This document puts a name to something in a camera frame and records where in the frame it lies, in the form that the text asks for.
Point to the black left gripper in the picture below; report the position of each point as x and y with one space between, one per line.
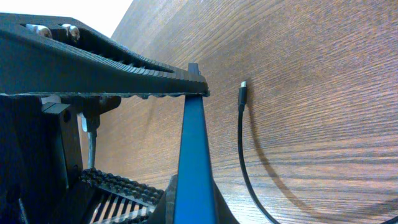
42 176

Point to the blue Galaxy smartphone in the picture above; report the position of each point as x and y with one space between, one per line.
195 196

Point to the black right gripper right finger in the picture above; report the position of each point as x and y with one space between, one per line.
164 211

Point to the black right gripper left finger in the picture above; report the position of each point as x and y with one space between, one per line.
44 55

